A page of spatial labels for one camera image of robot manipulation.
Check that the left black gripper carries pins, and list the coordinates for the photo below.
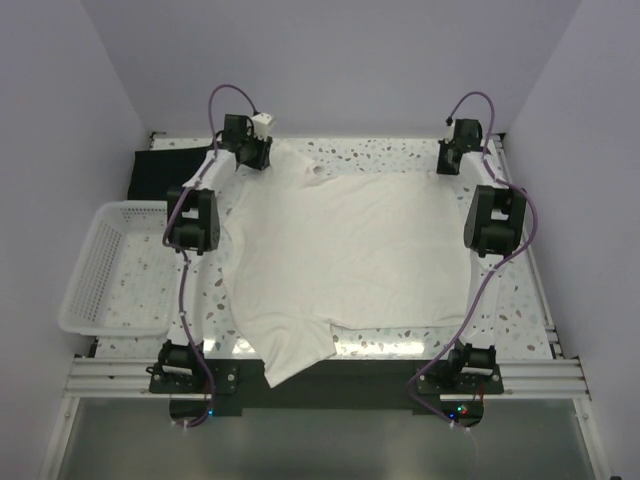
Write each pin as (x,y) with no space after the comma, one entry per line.
(263,161)

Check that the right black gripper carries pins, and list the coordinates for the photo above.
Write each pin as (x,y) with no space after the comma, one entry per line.
(441,167)

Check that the white t shirt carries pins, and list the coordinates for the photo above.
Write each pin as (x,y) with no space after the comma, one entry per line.
(357,251)

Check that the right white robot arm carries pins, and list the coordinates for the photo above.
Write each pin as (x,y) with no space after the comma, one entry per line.
(492,232)

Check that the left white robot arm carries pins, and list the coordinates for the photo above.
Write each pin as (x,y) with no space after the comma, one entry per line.
(193,229)

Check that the folded black t shirt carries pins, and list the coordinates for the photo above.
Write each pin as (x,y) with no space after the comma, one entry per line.
(155,172)

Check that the white plastic basket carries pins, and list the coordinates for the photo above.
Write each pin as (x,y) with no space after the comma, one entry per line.
(123,283)

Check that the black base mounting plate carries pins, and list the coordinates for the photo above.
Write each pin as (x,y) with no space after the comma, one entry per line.
(232,387)

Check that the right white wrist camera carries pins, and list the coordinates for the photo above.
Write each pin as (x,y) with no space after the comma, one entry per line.
(450,135)

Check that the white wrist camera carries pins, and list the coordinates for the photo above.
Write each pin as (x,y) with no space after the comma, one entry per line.
(450,135)
(262,124)

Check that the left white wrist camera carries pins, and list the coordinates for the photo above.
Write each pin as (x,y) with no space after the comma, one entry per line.
(262,124)

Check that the aluminium front rail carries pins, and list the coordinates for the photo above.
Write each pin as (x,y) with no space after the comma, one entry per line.
(522,379)

